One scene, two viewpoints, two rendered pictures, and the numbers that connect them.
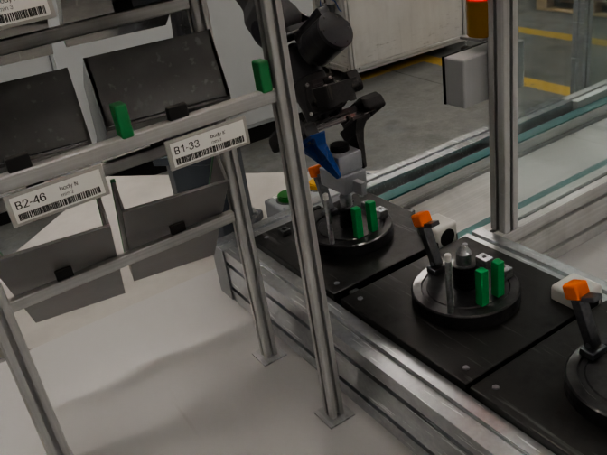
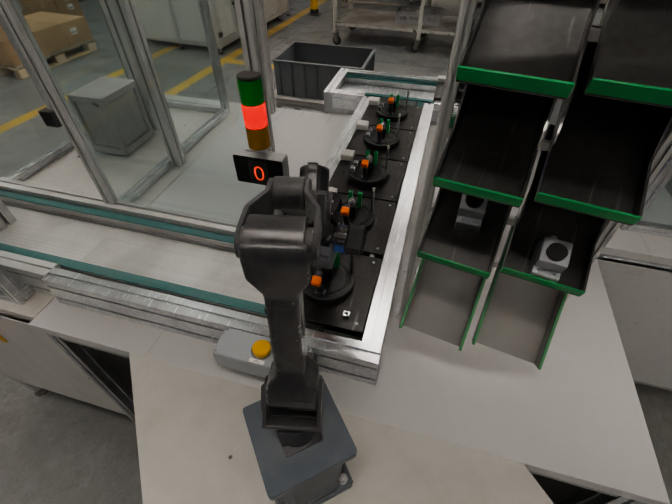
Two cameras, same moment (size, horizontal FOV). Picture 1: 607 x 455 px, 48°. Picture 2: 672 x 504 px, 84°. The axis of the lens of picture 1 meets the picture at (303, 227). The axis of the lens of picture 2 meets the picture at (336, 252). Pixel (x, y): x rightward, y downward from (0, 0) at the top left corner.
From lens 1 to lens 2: 145 cm
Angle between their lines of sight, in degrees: 97
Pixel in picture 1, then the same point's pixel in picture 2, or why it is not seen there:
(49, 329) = (504, 479)
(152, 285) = (406, 448)
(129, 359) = (466, 379)
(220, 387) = not seen: hidden behind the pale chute
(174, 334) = (430, 374)
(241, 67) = not seen: outside the picture
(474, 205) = (231, 274)
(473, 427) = (409, 198)
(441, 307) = (370, 214)
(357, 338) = (398, 240)
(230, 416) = not seen: hidden behind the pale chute
